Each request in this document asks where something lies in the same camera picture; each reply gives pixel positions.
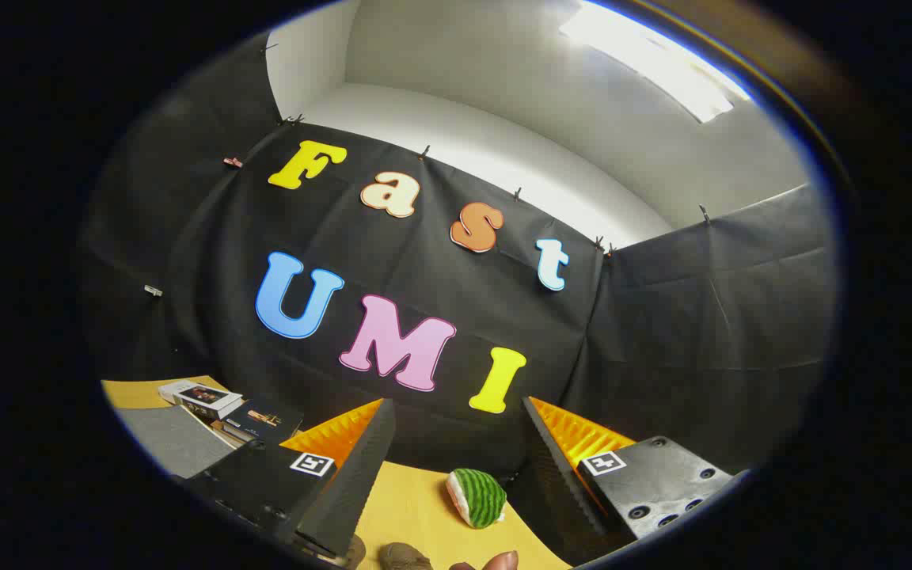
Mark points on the grey fabric storage box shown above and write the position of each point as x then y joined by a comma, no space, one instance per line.
175,439

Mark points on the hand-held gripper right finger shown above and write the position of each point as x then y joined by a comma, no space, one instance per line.
563,475

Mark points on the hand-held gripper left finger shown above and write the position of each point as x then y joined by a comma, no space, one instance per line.
361,475

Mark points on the white cover book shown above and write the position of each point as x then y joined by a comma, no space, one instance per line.
201,397

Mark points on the brown shoe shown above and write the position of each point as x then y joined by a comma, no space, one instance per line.
355,552
404,556

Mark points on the dark blue book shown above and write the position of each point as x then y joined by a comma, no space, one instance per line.
266,418

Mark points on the black backdrop cloth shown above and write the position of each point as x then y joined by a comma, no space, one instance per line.
662,332

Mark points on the watermelon slice plush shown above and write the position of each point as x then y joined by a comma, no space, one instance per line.
481,497

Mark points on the brown cover book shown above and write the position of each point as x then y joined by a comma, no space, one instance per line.
228,432

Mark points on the silver clip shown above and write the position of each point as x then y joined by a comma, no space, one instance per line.
153,290

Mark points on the row of black clips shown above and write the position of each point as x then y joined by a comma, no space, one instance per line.
424,152

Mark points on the ceiling light panel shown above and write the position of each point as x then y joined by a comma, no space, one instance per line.
654,59

